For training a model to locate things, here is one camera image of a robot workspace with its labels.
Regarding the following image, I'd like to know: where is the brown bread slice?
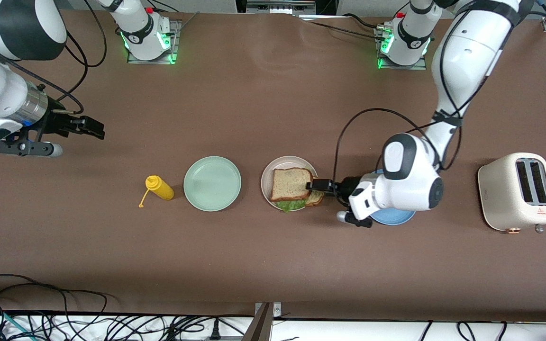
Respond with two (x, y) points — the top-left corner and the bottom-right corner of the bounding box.
(270, 168), (314, 203)
(304, 188), (325, 207)

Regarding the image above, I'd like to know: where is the green lettuce leaf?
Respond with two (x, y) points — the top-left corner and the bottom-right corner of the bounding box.
(278, 199), (308, 213)

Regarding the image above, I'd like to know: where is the yellow mustard squeeze bottle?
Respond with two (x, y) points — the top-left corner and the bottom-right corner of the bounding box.
(138, 175), (175, 208)

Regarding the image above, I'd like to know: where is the beige plate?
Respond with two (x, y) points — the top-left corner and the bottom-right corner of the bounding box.
(261, 156), (321, 212)

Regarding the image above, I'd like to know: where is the blue plate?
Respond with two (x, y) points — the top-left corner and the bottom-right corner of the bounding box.
(370, 169), (417, 226)

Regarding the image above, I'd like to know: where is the mint green plate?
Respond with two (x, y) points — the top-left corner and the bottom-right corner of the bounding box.
(183, 156), (242, 212)

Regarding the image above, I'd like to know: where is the cream white toaster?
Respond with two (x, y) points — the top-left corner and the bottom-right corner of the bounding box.
(477, 152), (546, 235)

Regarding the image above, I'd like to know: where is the grey power strip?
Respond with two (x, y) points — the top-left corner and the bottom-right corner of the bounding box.
(178, 334), (247, 341)

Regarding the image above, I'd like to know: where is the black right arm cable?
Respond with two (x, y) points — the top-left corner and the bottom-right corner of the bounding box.
(0, 0), (108, 114)

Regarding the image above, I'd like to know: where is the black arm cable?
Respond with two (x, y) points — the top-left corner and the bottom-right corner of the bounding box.
(333, 108), (463, 181)
(0, 0), (108, 114)

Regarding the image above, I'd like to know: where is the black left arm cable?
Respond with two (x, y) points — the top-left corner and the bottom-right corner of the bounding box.
(333, 108), (463, 181)

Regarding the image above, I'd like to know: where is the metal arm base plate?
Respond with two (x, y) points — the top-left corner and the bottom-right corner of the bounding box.
(126, 19), (182, 65)
(375, 24), (428, 71)

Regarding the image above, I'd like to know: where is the black base cable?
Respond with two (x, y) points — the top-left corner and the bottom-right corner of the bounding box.
(150, 0), (182, 13)
(301, 18), (390, 39)
(342, 13), (387, 30)

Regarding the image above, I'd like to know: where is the aluminium table edge bracket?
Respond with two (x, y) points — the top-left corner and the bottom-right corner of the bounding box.
(246, 302), (283, 341)

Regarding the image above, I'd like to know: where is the aluminium frame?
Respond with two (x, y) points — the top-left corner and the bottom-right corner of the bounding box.
(246, 0), (317, 16)

